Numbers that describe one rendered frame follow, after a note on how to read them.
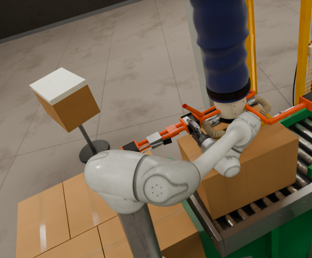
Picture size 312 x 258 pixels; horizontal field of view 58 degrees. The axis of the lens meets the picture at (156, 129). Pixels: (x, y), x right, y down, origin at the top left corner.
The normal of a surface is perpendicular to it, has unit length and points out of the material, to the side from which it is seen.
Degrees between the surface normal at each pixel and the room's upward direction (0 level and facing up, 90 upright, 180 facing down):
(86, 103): 90
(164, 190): 51
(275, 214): 90
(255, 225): 90
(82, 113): 90
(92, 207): 0
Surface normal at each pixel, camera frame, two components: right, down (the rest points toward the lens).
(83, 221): -0.25, -0.75
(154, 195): -0.29, 0.02
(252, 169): 0.30, 0.54
